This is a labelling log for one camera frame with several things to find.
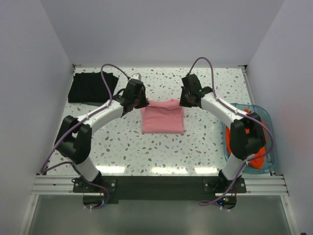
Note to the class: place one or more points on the black folded t-shirt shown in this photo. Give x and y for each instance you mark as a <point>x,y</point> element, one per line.
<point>88,88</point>

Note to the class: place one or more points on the aluminium frame rail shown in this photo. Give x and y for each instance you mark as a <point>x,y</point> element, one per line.
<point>255,185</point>

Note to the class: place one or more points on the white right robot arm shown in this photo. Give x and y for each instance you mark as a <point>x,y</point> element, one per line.
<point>229,115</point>

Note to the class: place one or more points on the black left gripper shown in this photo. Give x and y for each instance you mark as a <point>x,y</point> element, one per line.
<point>145,102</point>

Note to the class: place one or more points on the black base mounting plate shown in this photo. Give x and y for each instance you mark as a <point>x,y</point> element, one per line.
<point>148,188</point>

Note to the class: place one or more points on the pink t-shirt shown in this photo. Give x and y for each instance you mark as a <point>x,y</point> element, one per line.
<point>163,117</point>

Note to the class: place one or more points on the orange t-shirt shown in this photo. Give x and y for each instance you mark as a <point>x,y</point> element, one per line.
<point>247,138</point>

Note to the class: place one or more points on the dark green folded t-shirt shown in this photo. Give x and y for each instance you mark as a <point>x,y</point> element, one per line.
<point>95,103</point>

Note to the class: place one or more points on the clear blue plastic basket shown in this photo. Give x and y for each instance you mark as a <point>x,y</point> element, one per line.
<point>264,165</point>

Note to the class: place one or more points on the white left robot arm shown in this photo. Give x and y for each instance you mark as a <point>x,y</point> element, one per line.
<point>74,137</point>

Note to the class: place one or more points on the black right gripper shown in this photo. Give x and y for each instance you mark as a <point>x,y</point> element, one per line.
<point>182,102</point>

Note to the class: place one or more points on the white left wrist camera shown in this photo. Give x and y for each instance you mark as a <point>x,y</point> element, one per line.
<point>136,76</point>

